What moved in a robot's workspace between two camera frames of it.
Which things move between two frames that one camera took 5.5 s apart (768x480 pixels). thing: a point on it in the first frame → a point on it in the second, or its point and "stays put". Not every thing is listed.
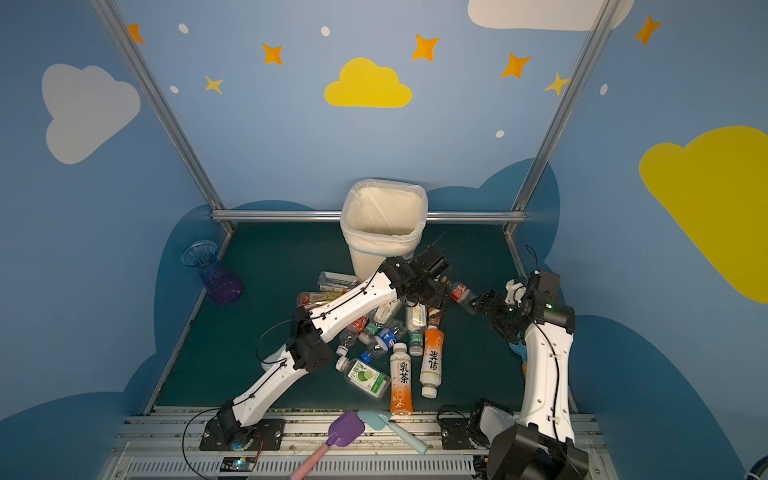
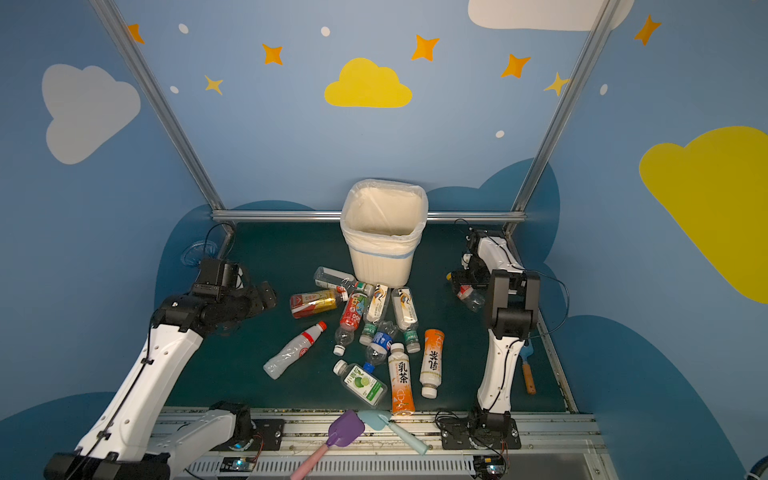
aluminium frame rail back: x=305 y=215 stays put
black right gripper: x=493 y=307 → x=470 y=282
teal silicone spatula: x=378 y=419 stays put
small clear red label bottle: x=462 y=294 stays put
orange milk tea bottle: x=401 y=381 stays put
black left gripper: x=432 y=285 → x=255 y=294
